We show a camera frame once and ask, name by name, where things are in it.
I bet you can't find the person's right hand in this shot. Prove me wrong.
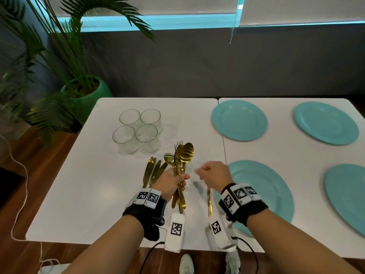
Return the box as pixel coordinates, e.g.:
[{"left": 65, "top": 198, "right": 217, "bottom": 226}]
[{"left": 194, "top": 161, "right": 234, "bottom": 193}]

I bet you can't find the person's left hand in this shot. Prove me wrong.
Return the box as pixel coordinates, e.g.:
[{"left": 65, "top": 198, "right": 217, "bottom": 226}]
[{"left": 151, "top": 167, "right": 191, "bottom": 203}]

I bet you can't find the gold knife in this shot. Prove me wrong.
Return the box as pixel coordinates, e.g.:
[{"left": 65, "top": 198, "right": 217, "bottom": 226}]
[
  {"left": 149, "top": 159, "right": 162, "bottom": 188},
  {"left": 142, "top": 156, "right": 157, "bottom": 189},
  {"left": 152, "top": 162, "right": 169, "bottom": 183}
]

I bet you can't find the light blue plate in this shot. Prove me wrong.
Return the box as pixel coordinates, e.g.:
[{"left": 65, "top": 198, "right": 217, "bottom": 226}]
[
  {"left": 216, "top": 160, "right": 295, "bottom": 237},
  {"left": 324, "top": 164, "right": 365, "bottom": 237},
  {"left": 293, "top": 101, "right": 360, "bottom": 146},
  {"left": 211, "top": 99, "right": 268, "bottom": 142}
]

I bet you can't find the person's left forearm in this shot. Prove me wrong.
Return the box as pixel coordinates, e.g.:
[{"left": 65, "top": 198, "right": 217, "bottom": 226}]
[{"left": 61, "top": 214, "right": 144, "bottom": 274}]

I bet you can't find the black left marker wristband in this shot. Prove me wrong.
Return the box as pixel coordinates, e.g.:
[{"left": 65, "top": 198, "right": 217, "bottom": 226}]
[{"left": 122, "top": 188, "right": 167, "bottom": 242}]

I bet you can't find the black marker wristband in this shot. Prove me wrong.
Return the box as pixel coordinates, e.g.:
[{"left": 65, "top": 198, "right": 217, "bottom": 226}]
[
  {"left": 218, "top": 183, "right": 269, "bottom": 227},
  {"left": 122, "top": 188, "right": 167, "bottom": 242}
]

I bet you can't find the black right marker wristband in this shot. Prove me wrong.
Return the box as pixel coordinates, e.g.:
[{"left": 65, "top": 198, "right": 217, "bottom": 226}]
[{"left": 218, "top": 183, "right": 269, "bottom": 227}]

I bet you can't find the white sneaker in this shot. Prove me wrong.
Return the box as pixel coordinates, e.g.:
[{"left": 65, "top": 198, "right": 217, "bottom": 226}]
[
  {"left": 179, "top": 253, "right": 195, "bottom": 274},
  {"left": 225, "top": 249, "right": 241, "bottom": 274}
]

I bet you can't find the green plant pot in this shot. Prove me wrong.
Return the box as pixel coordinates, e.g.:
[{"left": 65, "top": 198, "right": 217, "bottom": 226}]
[{"left": 60, "top": 76, "right": 113, "bottom": 126}]

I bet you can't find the white square stool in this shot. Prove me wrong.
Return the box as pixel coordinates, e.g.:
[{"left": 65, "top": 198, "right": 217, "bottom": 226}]
[{"left": 37, "top": 263, "right": 72, "bottom": 274}]

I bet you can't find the cyan lit window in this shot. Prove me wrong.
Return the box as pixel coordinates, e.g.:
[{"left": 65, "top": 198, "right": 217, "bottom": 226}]
[{"left": 34, "top": 13, "right": 365, "bottom": 33}]

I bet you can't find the black cabinet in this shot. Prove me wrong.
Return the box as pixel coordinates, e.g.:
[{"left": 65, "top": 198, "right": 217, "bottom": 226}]
[{"left": 0, "top": 167, "right": 25, "bottom": 206}]

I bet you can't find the white roller blind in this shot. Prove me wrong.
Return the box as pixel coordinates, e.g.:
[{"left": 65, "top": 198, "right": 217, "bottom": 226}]
[
  {"left": 239, "top": 0, "right": 365, "bottom": 27},
  {"left": 47, "top": 0, "right": 240, "bottom": 18}
]

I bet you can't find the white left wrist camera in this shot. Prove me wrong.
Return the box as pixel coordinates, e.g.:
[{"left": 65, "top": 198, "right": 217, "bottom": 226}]
[{"left": 164, "top": 213, "right": 185, "bottom": 252}]

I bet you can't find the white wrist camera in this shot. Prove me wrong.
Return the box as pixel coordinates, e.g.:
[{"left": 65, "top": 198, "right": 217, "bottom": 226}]
[
  {"left": 208, "top": 215, "right": 238, "bottom": 252},
  {"left": 164, "top": 213, "right": 185, "bottom": 252}
]

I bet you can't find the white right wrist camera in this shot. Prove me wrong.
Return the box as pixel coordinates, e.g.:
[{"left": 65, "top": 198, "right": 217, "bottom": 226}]
[{"left": 208, "top": 215, "right": 238, "bottom": 252}]

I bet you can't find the black left camera cable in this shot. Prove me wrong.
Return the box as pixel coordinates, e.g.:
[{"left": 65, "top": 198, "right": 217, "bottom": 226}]
[{"left": 139, "top": 241, "right": 165, "bottom": 274}]

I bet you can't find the black camera cable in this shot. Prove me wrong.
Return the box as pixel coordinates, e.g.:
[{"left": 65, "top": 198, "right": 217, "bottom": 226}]
[
  {"left": 139, "top": 241, "right": 165, "bottom": 274},
  {"left": 232, "top": 236, "right": 259, "bottom": 274}
]

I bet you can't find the black right camera cable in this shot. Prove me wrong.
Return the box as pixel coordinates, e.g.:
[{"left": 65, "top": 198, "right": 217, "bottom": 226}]
[{"left": 232, "top": 236, "right": 259, "bottom": 274}]

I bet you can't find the white power cable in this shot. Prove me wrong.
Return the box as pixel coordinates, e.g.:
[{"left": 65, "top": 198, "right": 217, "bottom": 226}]
[{"left": 0, "top": 134, "right": 60, "bottom": 267}]

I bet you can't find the blind bead chain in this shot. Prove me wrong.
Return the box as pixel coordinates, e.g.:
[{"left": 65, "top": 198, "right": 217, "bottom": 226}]
[{"left": 229, "top": 0, "right": 243, "bottom": 44}]

